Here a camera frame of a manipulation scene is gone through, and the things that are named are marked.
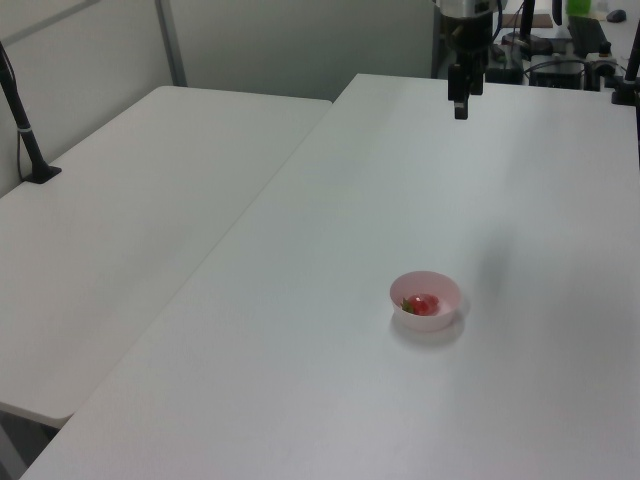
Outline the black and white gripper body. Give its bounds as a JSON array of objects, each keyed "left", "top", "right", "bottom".
[{"left": 441, "top": 13, "right": 495, "bottom": 71}]

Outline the red strawberry with green leaves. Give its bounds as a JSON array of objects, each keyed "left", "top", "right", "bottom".
[{"left": 401, "top": 294, "right": 440, "bottom": 317}]

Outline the pink plastic bowl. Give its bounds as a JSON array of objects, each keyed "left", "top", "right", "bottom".
[{"left": 389, "top": 270, "right": 462, "bottom": 333}]

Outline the thin black upright pole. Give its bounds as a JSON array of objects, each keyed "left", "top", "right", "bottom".
[{"left": 518, "top": 0, "right": 537, "bottom": 40}]

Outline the black electronics box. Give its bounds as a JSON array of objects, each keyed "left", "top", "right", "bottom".
[{"left": 529, "top": 58, "right": 587, "bottom": 91}]

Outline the black table clamp stand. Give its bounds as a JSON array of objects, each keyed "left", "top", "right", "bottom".
[{"left": 609, "top": 27, "right": 640, "bottom": 107}]

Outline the black camera stand pole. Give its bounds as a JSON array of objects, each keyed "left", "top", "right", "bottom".
[{"left": 0, "top": 41, "right": 64, "bottom": 187}]

